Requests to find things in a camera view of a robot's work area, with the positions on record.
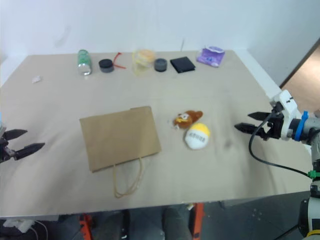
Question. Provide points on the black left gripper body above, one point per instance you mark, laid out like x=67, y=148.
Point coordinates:
x=5, y=151

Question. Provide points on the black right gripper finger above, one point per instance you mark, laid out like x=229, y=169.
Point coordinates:
x=261, y=116
x=247, y=128

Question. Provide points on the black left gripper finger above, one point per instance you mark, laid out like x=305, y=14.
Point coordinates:
x=28, y=149
x=15, y=133

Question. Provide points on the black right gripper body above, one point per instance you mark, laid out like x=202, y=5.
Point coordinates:
x=273, y=128

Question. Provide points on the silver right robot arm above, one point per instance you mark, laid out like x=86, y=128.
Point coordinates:
x=315, y=155

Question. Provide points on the purple packet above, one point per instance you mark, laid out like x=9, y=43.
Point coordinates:
x=210, y=57

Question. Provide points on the clear yellow bag with burger toy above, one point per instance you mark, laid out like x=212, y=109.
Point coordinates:
x=143, y=58

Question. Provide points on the blue clip on right wrist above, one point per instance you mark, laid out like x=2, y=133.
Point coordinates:
x=301, y=126

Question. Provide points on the white yellow plush ball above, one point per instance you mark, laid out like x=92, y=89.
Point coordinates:
x=197, y=137

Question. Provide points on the small white paper scrap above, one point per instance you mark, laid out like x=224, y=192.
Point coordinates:
x=36, y=79

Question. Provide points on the brown plush bear toy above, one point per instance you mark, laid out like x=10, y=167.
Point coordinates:
x=187, y=118

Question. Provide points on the white power strip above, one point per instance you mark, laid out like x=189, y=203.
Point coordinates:
x=17, y=225

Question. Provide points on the black square wallet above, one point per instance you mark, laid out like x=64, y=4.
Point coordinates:
x=182, y=65

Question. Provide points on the orange table leg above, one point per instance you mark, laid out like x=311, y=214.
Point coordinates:
x=87, y=227
x=199, y=222

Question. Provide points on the green plastic bottle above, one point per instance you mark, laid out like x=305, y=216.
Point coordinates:
x=84, y=62

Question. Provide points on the grey round container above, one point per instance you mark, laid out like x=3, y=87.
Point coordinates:
x=160, y=65

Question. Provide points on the black round container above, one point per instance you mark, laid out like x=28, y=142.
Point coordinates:
x=106, y=66

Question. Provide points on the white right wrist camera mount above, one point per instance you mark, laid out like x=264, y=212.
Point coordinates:
x=287, y=103

